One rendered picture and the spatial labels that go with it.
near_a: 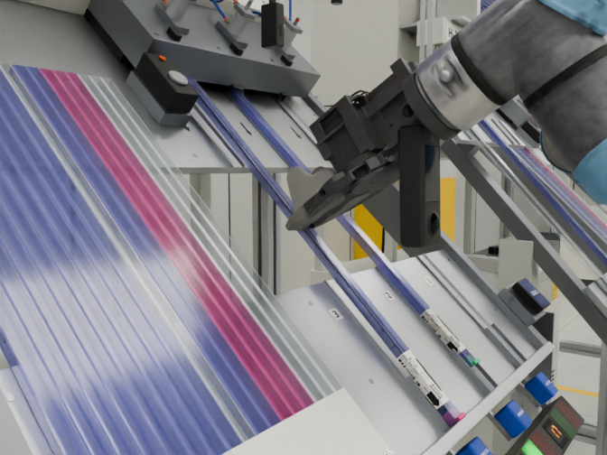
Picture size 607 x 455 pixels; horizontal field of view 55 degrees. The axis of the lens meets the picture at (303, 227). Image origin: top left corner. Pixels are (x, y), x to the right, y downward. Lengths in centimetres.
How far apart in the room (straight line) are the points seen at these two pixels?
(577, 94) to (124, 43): 52
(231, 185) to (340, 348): 259
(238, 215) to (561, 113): 274
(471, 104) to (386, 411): 28
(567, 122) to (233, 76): 49
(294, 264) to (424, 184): 305
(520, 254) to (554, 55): 67
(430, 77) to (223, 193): 259
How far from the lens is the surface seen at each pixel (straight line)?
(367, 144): 55
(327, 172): 59
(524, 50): 51
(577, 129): 50
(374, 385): 56
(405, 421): 56
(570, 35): 51
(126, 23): 78
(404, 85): 55
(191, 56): 78
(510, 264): 114
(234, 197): 313
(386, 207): 93
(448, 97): 52
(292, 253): 354
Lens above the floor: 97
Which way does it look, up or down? 6 degrees down
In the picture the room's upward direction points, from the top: straight up
